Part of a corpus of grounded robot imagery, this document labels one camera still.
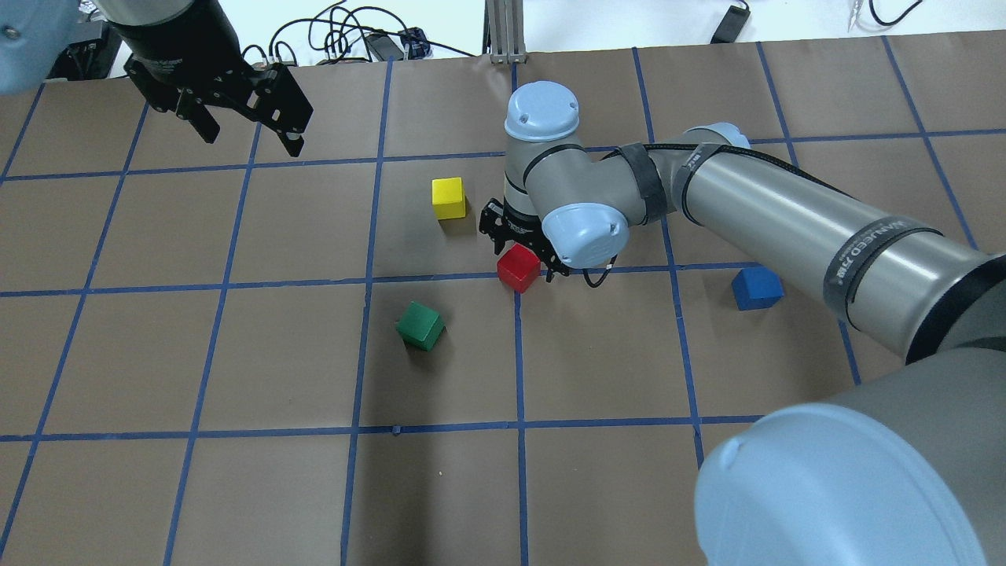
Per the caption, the yellow wooden block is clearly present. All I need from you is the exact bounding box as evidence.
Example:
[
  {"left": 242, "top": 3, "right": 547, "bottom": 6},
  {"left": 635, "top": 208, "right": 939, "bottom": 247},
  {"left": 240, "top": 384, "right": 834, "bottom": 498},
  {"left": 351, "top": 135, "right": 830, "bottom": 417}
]
[{"left": 431, "top": 177, "right": 468, "bottom": 221}]

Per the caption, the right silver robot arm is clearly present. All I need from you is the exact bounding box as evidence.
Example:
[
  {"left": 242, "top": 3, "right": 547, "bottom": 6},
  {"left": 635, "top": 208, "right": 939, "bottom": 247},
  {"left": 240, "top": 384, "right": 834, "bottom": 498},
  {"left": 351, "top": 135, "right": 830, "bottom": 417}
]
[{"left": 479, "top": 80, "right": 1004, "bottom": 565}]

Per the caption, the aluminium frame post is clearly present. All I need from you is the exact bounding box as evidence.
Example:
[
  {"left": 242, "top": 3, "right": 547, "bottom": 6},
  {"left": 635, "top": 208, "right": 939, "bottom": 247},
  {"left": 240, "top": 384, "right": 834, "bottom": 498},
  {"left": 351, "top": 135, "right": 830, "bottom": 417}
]
[{"left": 483, "top": 0, "right": 527, "bottom": 64}]

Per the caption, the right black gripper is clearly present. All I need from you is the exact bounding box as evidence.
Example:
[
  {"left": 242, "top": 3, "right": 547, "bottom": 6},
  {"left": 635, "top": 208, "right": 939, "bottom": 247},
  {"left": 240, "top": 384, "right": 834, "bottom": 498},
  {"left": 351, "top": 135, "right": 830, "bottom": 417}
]
[{"left": 479, "top": 198, "right": 571, "bottom": 282}]

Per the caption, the blue wooden block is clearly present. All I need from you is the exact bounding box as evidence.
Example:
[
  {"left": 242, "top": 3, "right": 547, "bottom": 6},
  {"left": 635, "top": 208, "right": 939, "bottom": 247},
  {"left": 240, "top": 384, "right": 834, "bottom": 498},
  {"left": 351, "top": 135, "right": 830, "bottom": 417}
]
[{"left": 732, "top": 267, "right": 786, "bottom": 311}]

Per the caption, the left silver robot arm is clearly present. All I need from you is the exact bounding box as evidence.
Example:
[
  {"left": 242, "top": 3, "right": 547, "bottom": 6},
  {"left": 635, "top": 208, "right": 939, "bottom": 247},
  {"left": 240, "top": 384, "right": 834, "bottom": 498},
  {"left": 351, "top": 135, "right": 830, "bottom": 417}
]
[{"left": 1, "top": 1, "right": 314, "bottom": 157}]

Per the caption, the black power adapter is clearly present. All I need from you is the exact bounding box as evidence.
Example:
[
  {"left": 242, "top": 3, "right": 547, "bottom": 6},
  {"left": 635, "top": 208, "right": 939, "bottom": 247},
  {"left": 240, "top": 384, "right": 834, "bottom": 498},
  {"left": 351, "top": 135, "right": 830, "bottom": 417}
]
[{"left": 709, "top": 2, "right": 751, "bottom": 44}]

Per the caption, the brown paper table mat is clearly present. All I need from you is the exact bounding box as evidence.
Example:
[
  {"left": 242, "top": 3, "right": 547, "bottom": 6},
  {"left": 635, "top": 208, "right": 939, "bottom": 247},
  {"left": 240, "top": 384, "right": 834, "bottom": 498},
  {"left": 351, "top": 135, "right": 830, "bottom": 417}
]
[{"left": 1, "top": 30, "right": 1004, "bottom": 565}]

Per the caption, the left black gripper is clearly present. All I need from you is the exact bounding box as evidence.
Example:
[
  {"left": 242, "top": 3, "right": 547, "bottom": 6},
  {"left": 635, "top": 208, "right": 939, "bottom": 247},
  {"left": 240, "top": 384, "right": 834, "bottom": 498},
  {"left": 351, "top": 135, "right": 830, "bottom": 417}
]
[{"left": 110, "top": 1, "right": 314, "bottom": 157}]

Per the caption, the red wooden block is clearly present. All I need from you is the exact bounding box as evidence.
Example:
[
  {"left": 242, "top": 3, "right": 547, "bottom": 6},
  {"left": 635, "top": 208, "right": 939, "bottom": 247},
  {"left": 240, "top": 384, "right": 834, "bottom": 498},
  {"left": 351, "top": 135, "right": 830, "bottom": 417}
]
[{"left": 496, "top": 244, "right": 542, "bottom": 294}]

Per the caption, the green wooden block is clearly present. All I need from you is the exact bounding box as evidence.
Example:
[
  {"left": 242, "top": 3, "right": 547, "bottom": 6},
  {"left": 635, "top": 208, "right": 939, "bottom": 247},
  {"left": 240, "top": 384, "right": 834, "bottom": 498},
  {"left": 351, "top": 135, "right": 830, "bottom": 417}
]
[{"left": 395, "top": 301, "right": 446, "bottom": 351}]

